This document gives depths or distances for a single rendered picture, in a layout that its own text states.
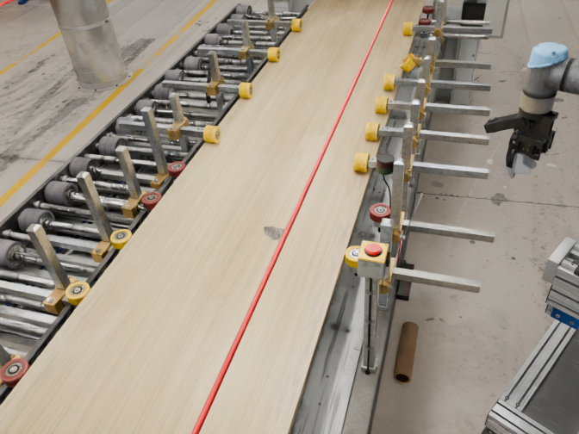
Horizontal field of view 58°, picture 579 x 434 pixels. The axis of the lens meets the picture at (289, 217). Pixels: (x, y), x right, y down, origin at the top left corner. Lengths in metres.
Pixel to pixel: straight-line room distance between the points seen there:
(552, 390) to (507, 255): 1.02
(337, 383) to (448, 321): 1.13
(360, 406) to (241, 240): 0.70
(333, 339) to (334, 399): 0.23
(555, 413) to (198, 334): 1.44
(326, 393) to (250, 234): 0.62
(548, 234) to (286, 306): 2.12
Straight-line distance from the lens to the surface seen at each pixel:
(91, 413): 1.59
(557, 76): 1.33
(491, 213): 3.50
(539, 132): 1.41
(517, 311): 2.95
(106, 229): 2.13
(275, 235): 1.88
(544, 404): 2.40
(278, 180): 2.17
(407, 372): 2.52
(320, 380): 1.83
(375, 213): 1.97
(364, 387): 1.72
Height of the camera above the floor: 2.17
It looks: 40 degrees down
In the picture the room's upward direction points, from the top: 6 degrees counter-clockwise
